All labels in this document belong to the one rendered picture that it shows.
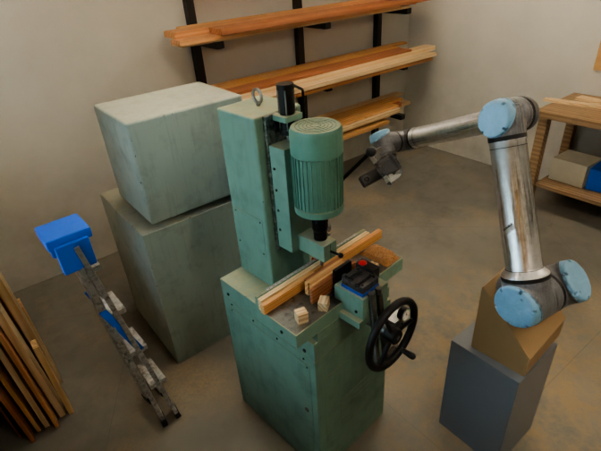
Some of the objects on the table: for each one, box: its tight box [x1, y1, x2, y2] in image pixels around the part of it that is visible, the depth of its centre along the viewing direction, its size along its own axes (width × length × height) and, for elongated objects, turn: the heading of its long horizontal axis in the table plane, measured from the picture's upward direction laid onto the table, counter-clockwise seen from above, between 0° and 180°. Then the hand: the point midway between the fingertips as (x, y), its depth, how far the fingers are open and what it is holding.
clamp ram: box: [333, 260, 351, 290], centre depth 166 cm, size 9×8×9 cm
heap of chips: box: [360, 244, 400, 268], centre depth 184 cm, size 9×14×4 cm, turn 50°
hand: (377, 168), depth 162 cm, fingers open, 14 cm apart
